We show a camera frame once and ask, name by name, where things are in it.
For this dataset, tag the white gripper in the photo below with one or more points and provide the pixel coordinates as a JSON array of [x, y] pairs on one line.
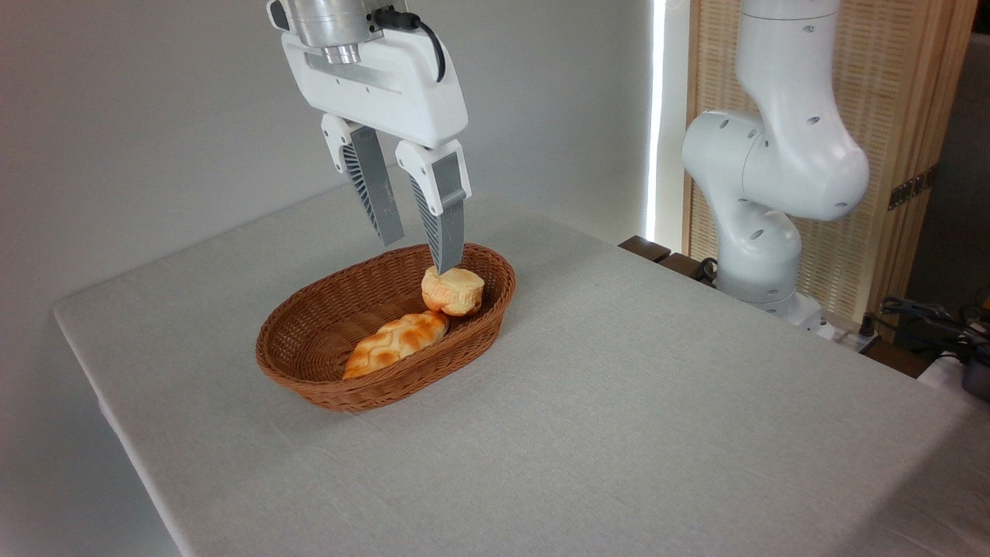
[[387, 85]]

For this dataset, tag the round pale bread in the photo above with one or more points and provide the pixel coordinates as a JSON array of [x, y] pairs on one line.
[[454, 291]]

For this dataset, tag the long braided bread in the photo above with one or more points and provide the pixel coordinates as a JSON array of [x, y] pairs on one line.
[[394, 340]]

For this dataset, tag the brown wicker oval basket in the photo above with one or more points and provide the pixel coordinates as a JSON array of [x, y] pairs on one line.
[[325, 317]]

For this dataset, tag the dark wooden block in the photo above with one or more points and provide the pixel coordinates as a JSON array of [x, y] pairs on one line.
[[643, 247], [681, 264]]

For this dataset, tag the grey tablecloth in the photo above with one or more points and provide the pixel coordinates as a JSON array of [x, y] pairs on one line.
[[580, 433]]

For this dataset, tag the white power strip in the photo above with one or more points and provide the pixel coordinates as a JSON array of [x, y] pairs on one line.
[[851, 336]]

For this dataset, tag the wooden bamboo screen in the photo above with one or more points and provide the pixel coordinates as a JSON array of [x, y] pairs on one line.
[[889, 77]]

